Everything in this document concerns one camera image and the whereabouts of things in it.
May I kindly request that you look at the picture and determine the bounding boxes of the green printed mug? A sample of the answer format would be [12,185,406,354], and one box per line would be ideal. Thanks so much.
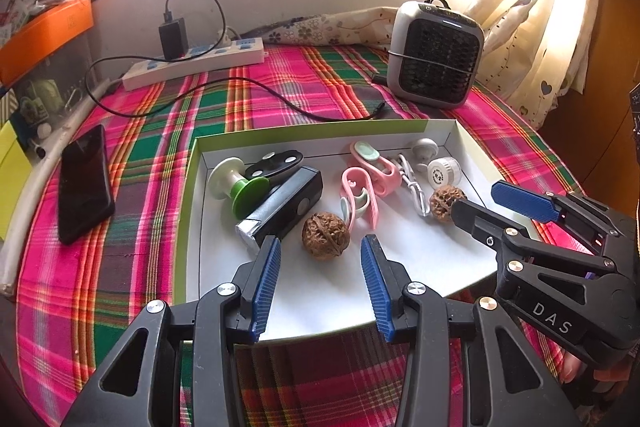
[22,79,66,128]

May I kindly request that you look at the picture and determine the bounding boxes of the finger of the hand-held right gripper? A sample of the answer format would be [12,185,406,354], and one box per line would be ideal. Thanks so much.
[451,198,627,295]
[491,181,626,258]

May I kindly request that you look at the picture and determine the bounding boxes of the cream heart pattern curtain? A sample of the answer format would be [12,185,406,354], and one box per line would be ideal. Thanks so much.
[470,0,603,132]

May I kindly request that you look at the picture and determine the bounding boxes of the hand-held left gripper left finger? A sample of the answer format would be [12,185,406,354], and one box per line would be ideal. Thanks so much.
[60,234,282,427]

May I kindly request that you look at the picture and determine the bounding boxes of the black rectangular device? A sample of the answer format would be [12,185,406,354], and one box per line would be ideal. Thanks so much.
[235,166,323,255]

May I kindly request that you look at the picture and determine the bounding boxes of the pink green plaid blanket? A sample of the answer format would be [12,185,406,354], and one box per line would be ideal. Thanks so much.
[15,44,596,427]

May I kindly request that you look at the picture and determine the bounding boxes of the person's right hand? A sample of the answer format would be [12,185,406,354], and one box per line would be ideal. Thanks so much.
[560,347,591,385]

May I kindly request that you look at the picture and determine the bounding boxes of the black and white suction holder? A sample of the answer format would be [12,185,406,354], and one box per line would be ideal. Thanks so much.
[244,149,305,182]

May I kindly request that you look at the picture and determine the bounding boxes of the white round cylinder device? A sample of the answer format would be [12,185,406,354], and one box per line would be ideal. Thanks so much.
[426,157,462,186]

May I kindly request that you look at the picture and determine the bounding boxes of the black charging cable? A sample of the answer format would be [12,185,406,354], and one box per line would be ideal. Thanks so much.
[84,0,386,122]

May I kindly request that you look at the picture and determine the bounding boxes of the black charger adapter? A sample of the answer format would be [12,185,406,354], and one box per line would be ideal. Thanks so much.
[158,9,190,59]

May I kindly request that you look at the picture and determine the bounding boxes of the pink clip with green button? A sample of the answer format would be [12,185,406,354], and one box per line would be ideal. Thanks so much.
[349,141,402,198]

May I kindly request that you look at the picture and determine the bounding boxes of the white usb cable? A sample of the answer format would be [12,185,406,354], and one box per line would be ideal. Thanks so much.
[395,154,432,218]

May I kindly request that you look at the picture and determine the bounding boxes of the white power strip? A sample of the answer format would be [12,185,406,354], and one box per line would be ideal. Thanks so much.
[122,36,266,92]

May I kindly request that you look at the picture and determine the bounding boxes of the grey space heater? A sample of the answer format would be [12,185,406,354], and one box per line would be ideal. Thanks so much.
[387,0,486,108]

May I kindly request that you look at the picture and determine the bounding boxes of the green and white cardboard box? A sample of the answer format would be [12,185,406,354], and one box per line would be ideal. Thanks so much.
[172,118,538,345]

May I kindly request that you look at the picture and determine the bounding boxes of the yellow green box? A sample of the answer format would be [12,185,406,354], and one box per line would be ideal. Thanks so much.
[0,122,26,243]

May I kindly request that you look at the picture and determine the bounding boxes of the white and green spool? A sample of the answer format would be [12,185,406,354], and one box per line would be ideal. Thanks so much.
[207,157,273,220]

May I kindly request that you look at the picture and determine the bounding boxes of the orange box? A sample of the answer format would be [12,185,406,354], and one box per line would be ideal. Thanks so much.
[0,0,95,85]

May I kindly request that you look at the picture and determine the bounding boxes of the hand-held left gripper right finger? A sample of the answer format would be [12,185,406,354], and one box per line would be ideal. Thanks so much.
[360,234,581,427]

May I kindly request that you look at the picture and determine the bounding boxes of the black smartphone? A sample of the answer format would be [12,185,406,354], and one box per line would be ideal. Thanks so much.
[57,124,117,245]

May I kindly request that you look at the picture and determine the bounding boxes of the white round suction hook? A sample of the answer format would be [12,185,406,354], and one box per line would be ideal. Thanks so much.
[411,138,440,162]

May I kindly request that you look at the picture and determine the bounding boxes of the pink clip curled hook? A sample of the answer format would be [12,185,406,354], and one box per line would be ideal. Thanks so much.
[340,167,383,230]

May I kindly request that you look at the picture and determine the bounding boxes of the brown walnut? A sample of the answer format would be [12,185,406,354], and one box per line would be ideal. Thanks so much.
[301,213,349,262]
[429,186,468,220]

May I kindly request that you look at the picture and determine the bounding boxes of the floral cloth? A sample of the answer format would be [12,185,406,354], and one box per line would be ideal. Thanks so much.
[235,7,401,50]

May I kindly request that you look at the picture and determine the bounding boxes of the person's right forearm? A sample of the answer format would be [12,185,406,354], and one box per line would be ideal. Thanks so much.
[590,352,640,408]

